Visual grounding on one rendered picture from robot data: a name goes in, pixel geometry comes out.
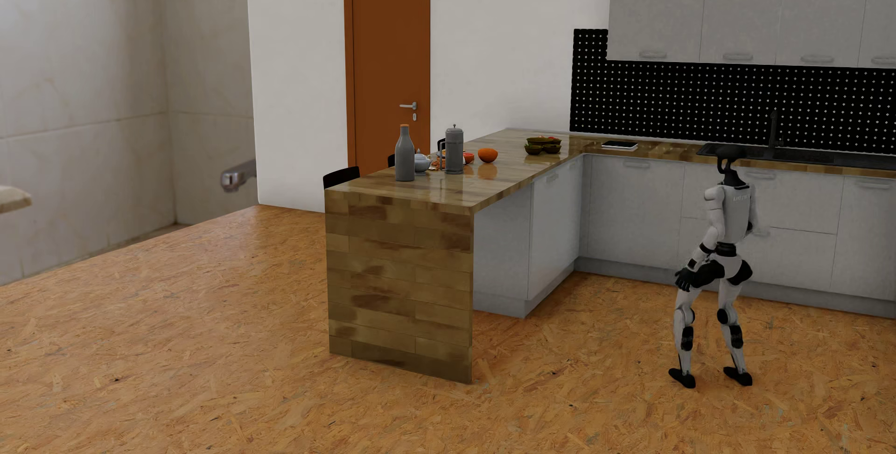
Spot white left robot leg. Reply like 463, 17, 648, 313
668, 261, 726, 391

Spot white robot leg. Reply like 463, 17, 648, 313
668, 261, 726, 391
714, 259, 756, 388

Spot white right robot leg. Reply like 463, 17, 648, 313
714, 259, 756, 388

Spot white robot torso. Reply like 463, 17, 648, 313
703, 184, 759, 259

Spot grey lower cabinets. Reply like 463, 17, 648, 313
472, 154, 896, 321

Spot grey cabinets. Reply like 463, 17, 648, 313
472, 154, 896, 321
607, 0, 896, 69

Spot black robot head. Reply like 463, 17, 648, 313
714, 145, 747, 189

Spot black kitchen sink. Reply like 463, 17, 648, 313
696, 142, 896, 172

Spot black dotted backsplash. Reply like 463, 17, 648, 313
569, 28, 896, 156

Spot grey coffee press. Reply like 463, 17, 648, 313
444, 124, 466, 175

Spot grey upper cabinets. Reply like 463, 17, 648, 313
607, 0, 896, 69

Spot wooden kitchen counter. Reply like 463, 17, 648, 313
324, 127, 896, 385

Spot grey glass bottle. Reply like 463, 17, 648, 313
395, 124, 417, 182

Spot black chair back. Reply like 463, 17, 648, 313
322, 166, 361, 190

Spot brown wooden door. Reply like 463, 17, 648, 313
343, 0, 432, 175

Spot beige table edge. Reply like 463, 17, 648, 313
0, 184, 34, 216

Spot metal wall fixture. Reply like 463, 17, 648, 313
220, 158, 258, 194

